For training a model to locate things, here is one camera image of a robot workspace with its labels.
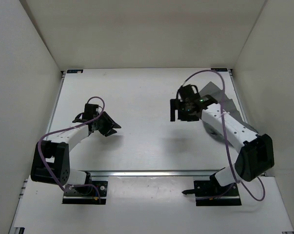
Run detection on grey pleated skirt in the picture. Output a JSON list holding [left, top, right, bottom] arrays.
[[199, 81, 258, 143]]

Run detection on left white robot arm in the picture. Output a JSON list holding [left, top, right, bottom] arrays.
[[30, 111, 121, 194]]

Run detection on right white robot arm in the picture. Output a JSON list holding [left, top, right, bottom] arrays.
[[170, 95, 274, 195]]

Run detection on right blue corner sticker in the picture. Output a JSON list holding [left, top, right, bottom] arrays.
[[211, 68, 228, 72]]

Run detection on blue corner sticker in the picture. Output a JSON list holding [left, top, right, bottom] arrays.
[[66, 69, 83, 74], [211, 68, 228, 72]]

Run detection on left blue corner sticker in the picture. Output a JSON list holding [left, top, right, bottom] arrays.
[[66, 69, 83, 74]]

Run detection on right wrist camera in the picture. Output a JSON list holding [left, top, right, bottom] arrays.
[[176, 84, 200, 101]]

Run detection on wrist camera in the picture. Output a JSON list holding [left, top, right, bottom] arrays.
[[176, 84, 200, 101], [72, 103, 100, 123]]

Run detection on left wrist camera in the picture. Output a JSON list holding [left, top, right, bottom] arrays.
[[72, 103, 100, 123]]

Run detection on aluminium front rail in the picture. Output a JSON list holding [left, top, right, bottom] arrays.
[[88, 170, 225, 177]]

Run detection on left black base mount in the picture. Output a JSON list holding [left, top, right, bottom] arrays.
[[62, 179, 108, 205]]

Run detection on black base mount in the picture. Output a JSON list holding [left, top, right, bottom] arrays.
[[62, 179, 108, 205], [182, 180, 242, 207]]

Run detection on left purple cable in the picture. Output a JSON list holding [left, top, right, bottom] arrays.
[[39, 96, 106, 193]]

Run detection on purple cable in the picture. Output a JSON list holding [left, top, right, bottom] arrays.
[[39, 96, 106, 193], [182, 70, 266, 202]]

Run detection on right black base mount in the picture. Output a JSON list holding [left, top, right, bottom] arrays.
[[182, 180, 242, 207]]

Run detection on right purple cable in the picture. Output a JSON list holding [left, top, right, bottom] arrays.
[[182, 70, 266, 202]]

